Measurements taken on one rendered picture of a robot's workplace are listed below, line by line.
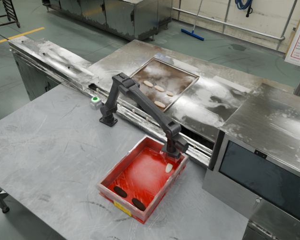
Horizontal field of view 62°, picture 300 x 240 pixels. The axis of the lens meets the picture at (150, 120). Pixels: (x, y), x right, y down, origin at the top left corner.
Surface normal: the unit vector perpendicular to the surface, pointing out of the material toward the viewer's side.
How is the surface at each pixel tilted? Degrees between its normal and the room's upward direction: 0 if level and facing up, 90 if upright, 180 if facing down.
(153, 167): 0
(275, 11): 90
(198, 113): 10
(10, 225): 0
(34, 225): 0
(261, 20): 90
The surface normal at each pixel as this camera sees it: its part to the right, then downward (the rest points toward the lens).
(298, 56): -0.64, 0.50
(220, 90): -0.09, -0.65
